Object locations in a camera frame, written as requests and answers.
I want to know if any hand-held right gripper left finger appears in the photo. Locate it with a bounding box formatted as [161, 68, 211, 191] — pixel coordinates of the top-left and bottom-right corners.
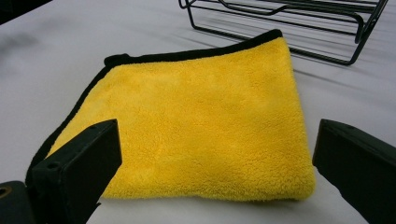
[26, 119, 123, 224]

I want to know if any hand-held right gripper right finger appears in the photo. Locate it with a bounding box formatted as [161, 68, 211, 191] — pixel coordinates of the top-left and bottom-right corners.
[312, 119, 396, 224]

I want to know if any yellow microfibre towel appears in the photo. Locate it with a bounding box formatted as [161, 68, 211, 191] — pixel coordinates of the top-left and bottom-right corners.
[25, 28, 317, 202]

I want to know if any black wire rack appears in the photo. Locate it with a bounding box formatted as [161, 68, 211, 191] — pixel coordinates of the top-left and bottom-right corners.
[177, 0, 390, 66]

